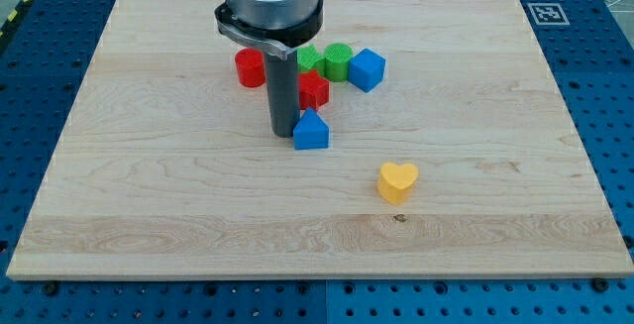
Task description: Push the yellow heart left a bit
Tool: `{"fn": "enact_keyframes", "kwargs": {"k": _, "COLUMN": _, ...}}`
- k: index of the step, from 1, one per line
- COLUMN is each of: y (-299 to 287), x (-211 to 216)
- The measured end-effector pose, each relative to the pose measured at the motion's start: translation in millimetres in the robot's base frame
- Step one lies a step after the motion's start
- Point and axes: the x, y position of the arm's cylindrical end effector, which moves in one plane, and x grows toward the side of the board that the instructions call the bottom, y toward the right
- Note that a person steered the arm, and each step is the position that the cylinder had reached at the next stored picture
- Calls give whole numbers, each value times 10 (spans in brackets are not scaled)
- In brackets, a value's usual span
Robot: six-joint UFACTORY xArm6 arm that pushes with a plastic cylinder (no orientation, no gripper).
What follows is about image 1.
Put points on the black flange clamp ring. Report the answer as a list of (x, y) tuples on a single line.
[(280, 42)]

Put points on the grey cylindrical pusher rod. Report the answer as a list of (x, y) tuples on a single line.
[(282, 86)]

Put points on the yellow heart block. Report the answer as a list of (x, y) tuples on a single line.
[(395, 182)]

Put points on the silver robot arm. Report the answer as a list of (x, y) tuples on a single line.
[(276, 28)]

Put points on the green star block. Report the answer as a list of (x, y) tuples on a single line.
[(308, 58)]

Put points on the red cylinder block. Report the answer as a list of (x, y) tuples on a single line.
[(250, 67)]

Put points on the red star block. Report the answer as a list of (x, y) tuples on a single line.
[(314, 90)]

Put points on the green cylinder block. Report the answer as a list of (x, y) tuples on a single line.
[(337, 58)]

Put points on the blue triangle block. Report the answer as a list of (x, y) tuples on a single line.
[(311, 132)]

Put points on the blue cube block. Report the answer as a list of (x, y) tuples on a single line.
[(366, 70)]

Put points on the wooden board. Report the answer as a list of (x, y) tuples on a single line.
[(167, 168)]

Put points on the fiducial marker tag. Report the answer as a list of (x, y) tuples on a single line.
[(548, 14)]

